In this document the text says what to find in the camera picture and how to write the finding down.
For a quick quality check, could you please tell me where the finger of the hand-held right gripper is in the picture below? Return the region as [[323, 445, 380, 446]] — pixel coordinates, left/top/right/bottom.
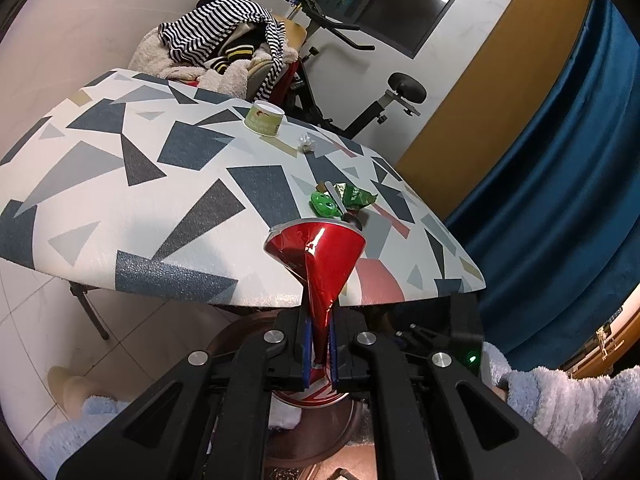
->
[[394, 324, 451, 357]]

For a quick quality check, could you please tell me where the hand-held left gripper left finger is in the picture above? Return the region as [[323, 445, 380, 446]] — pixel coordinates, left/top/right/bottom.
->
[[55, 305, 313, 480]]

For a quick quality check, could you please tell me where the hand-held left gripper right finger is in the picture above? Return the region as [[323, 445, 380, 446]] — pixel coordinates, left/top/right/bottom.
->
[[327, 305, 588, 480]]

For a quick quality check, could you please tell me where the white tissue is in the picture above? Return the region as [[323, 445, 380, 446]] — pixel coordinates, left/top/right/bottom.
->
[[270, 402, 303, 431]]

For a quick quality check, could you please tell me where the brown plastic basin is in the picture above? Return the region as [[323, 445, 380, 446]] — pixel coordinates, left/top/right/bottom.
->
[[202, 312, 366, 461]]

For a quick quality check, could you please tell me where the red foil wrapper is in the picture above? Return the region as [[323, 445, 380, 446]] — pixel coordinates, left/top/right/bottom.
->
[[263, 217, 368, 406]]

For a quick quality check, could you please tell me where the round green wrapper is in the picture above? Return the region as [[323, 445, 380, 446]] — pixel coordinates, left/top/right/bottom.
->
[[309, 189, 343, 218]]

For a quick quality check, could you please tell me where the green snack wrapper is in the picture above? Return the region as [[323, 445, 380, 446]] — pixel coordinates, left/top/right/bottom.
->
[[337, 182, 378, 211]]

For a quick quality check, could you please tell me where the grey plastic spoon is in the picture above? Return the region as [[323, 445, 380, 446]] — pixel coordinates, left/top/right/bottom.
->
[[324, 181, 347, 211]]

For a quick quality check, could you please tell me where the green and white paper cup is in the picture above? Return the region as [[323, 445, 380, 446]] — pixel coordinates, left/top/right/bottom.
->
[[243, 101, 285, 138]]

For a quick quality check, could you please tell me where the person's right forearm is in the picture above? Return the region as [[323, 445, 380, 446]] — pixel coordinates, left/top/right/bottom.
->
[[482, 342, 640, 480]]

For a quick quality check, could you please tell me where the blue curtain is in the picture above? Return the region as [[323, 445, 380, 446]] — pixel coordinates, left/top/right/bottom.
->
[[445, 0, 640, 356]]

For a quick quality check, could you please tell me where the wooden cabinet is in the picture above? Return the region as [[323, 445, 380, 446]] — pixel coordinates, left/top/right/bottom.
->
[[565, 305, 640, 376]]

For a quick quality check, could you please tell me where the orange wooden door panel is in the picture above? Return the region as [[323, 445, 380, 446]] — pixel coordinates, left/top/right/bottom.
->
[[395, 0, 596, 221]]

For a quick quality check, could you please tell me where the black table leg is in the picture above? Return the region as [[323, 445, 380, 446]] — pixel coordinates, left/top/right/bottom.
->
[[67, 282, 111, 342]]

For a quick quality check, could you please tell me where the beige slipper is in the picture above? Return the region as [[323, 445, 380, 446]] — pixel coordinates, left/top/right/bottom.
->
[[47, 366, 101, 418]]

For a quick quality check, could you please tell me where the light blue fleece robe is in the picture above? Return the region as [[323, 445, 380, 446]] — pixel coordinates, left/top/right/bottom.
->
[[37, 395, 123, 471]]

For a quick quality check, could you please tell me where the black exercise bike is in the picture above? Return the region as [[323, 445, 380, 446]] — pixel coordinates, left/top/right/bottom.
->
[[287, 0, 428, 141]]

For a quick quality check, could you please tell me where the red garment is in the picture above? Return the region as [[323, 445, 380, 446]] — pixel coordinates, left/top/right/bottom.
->
[[272, 62, 301, 101]]

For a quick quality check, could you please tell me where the dark garment with yellow stripes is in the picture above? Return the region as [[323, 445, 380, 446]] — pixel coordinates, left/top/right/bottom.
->
[[205, 25, 261, 73]]

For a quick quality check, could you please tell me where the dark framed window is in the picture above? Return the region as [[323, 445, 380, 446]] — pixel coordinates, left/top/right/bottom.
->
[[320, 0, 486, 58]]

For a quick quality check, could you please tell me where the wooden chair backrest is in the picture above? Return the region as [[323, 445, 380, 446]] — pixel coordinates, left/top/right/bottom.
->
[[277, 19, 308, 51]]

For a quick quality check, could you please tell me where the white fleece coat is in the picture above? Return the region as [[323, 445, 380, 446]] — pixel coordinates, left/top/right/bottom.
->
[[129, 25, 251, 98]]

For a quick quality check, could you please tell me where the black and white striped shirt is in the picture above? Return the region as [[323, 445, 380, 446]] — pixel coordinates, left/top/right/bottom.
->
[[159, 0, 287, 103]]

